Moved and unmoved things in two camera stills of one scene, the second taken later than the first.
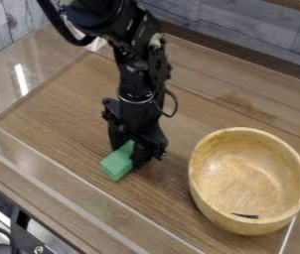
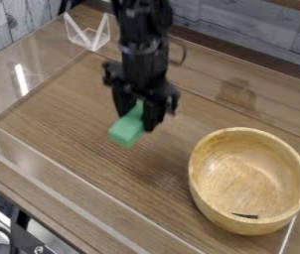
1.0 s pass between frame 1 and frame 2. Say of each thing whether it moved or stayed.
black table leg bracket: stayed
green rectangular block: moved
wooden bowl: stayed
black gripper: moved
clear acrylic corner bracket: stayed
